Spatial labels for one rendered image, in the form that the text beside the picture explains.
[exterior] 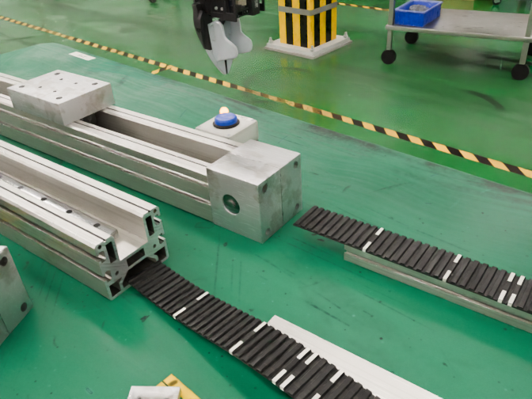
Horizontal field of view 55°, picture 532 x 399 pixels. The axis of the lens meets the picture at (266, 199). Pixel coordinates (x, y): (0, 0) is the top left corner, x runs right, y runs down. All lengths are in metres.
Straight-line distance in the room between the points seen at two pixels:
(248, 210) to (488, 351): 0.33
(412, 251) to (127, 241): 0.35
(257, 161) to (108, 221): 0.22
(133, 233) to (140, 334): 0.14
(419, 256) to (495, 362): 0.14
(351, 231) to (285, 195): 0.11
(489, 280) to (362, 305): 0.14
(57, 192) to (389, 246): 0.47
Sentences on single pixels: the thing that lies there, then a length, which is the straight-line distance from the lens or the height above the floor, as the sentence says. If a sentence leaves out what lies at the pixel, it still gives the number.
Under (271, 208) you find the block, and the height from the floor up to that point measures 0.82.
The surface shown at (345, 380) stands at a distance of 0.50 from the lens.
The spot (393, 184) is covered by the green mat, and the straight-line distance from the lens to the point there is 0.84.
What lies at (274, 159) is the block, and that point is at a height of 0.87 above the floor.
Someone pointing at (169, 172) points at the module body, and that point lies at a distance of 0.78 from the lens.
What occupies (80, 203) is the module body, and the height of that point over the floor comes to 0.84.
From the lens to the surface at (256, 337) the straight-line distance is 0.54.
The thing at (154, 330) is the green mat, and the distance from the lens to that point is 0.62.
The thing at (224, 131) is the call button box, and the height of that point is 0.84.
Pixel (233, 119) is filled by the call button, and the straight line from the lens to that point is 0.90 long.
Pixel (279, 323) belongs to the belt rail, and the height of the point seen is 0.81.
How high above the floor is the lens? 1.22
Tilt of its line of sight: 33 degrees down
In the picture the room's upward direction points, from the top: 4 degrees counter-clockwise
